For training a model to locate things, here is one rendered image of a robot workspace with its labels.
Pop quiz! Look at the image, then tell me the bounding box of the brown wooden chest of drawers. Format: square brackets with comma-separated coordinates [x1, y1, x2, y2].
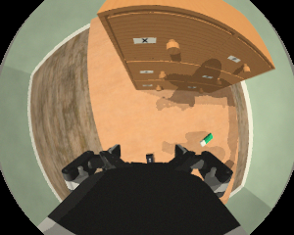
[97, 0, 275, 90]

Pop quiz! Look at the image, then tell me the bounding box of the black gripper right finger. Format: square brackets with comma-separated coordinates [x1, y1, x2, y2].
[157, 144, 233, 198]

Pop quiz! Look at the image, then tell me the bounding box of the brown wooden drawer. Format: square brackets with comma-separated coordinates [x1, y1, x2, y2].
[126, 60, 201, 80]
[134, 80, 184, 91]
[208, 36, 271, 78]
[108, 9, 232, 64]
[178, 81, 222, 94]
[189, 66, 244, 87]

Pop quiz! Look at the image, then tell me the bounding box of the green and white eraser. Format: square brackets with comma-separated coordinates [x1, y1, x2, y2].
[200, 133, 214, 147]

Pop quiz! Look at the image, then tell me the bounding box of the black nine-volt battery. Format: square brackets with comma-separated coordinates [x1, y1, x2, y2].
[146, 154, 154, 164]

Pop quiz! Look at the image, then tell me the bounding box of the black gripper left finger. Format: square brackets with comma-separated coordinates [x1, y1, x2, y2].
[62, 144, 134, 192]

